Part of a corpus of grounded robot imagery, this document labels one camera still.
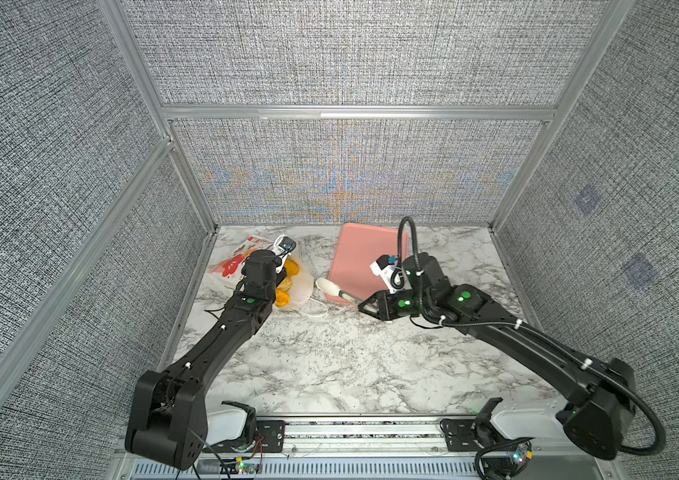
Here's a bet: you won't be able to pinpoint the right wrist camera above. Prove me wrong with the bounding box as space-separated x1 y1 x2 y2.
371 254 405 294

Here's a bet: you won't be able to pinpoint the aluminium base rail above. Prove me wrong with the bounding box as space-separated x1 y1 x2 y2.
105 401 627 479

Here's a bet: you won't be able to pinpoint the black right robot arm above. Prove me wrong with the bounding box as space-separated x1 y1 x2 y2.
359 253 667 460

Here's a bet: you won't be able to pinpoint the pink plastic tray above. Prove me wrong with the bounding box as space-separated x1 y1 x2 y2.
328 223 397 300

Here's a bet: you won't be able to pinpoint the white floral paper bag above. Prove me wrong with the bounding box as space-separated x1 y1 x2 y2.
205 235 328 317

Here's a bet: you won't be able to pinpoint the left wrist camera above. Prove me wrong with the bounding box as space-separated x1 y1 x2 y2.
271 235 296 258

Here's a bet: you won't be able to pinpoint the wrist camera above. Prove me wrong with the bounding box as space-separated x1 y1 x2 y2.
271 235 296 258
371 254 405 294

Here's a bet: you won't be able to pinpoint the long orange fake bread loaf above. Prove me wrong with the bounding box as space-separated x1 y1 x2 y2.
274 259 300 308

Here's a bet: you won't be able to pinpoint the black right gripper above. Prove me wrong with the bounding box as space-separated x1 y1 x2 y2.
357 288 437 321

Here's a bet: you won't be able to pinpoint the metal tongs with white tips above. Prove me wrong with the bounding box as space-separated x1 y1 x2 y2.
315 277 373 305

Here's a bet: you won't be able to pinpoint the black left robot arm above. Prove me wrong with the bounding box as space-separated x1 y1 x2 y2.
124 240 295 470

